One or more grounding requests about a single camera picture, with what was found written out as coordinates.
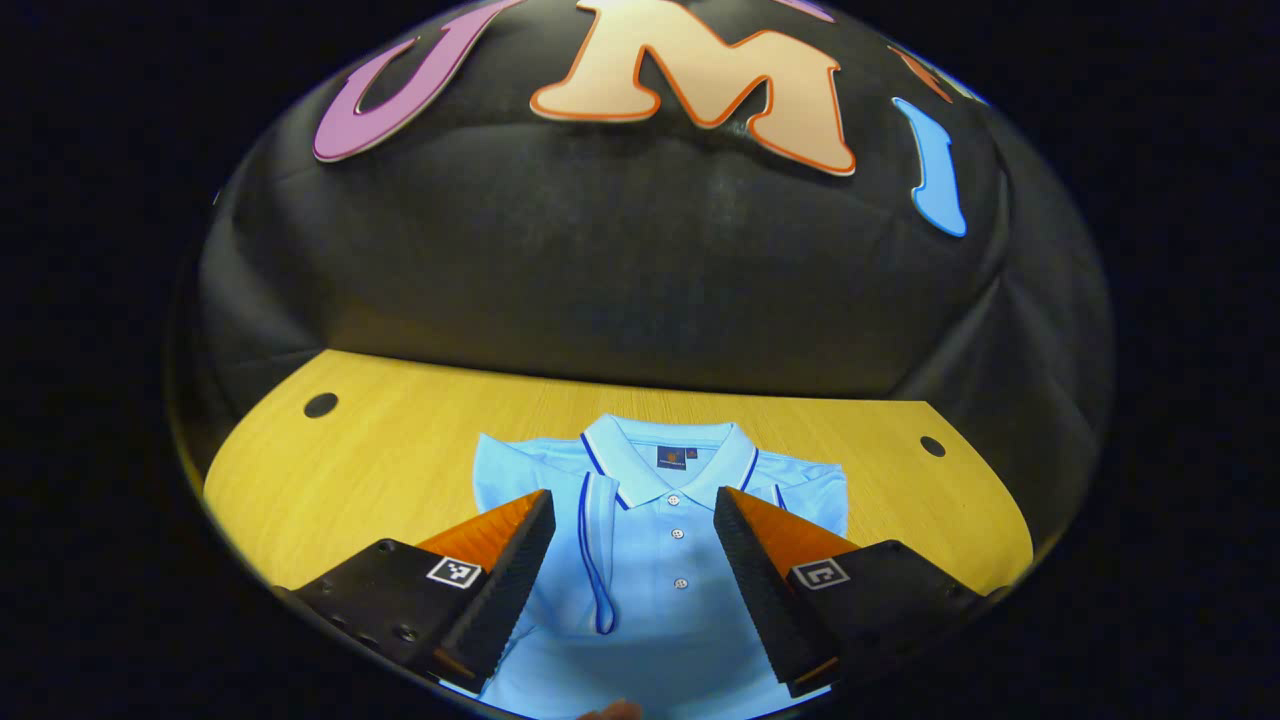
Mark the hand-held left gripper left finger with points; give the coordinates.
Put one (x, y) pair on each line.
(505, 595)

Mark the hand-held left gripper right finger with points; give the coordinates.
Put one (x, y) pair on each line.
(760, 595)

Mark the light blue T-shirt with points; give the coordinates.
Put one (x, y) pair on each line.
(660, 600)

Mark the black round table grommet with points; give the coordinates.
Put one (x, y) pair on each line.
(932, 446)
(320, 405)

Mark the black backdrop cloth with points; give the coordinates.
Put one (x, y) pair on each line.
(650, 280)

